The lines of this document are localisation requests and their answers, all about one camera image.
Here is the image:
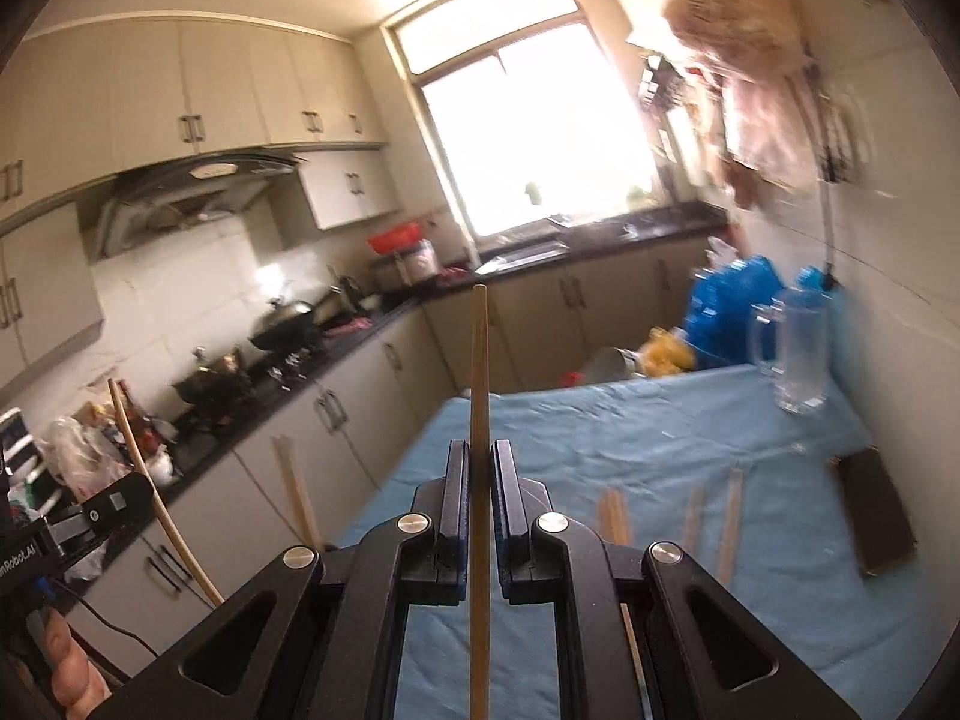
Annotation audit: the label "black wok with lid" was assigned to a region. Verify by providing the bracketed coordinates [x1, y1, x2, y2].
[249, 294, 343, 351]

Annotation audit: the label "clear glass mug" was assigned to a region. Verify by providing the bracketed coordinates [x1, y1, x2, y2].
[748, 288, 830, 415]

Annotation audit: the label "sauce bottles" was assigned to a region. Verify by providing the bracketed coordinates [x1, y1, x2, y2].
[110, 379, 164, 465]

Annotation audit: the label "steel cooking pot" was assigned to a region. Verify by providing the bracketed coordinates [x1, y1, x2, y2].
[172, 346, 252, 406]

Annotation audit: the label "wooden chopstick six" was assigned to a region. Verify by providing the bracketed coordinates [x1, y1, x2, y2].
[608, 489, 631, 544]

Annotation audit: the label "blue plastic bag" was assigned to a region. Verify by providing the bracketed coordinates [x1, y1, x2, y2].
[683, 255, 784, 369]

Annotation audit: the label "person left hand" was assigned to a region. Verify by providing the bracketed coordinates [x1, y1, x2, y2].
[44, 610, 110, 720]

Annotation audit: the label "blue towel table cover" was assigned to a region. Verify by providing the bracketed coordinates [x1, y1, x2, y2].
[335, 366, 949, 718]

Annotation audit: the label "wooden chopstick eight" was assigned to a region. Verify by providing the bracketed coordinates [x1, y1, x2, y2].
[682, 486, 704, 554]

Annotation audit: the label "kitchen cabinets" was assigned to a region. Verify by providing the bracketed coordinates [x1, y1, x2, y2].
[67, 230, 715, 680]
[2, 18, 398, 405]

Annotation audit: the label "black smartphone gold case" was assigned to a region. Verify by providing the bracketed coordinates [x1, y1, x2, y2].
[830, 447, 918, 578]

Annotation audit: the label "wooden chopstick nine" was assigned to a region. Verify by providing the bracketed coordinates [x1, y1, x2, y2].
[716, 468, 745, 587]

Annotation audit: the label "wooden chopstick five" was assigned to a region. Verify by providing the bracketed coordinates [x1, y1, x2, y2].
[597, 489, 617, 543]

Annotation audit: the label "kitchen window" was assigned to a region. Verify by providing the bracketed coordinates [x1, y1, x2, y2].
[389, 0, 665, 241]

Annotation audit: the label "range hood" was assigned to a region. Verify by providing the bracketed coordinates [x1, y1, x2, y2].
[94, 149, 302, 259]

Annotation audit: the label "yellow plastic bag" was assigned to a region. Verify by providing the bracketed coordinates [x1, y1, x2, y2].
[638, 327, 697, 379]

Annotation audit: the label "wooden chopstick ten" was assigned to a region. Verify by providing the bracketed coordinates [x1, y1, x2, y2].
[469, 284, 490, 720]

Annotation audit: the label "red plastic basin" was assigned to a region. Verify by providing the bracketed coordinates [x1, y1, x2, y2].
[366, 221, 423, 255]

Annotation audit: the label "hanging plastic bags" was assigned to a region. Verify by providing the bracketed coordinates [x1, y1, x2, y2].
[661, 0, 859, 208]

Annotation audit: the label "wooden chopstick one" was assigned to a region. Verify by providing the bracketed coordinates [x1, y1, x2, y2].
[106, 377, 226, 608]

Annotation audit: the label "wooden chopstick two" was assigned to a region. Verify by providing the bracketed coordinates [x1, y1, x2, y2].
[272, 436, 325, 551]

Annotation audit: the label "lower kitchen cabinets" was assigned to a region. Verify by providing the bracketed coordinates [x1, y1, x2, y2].
[67, 230, 715, 680]

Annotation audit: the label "upper kitchen cabinets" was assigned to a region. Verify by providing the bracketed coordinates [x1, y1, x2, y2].
[2, 18, 398, 405]

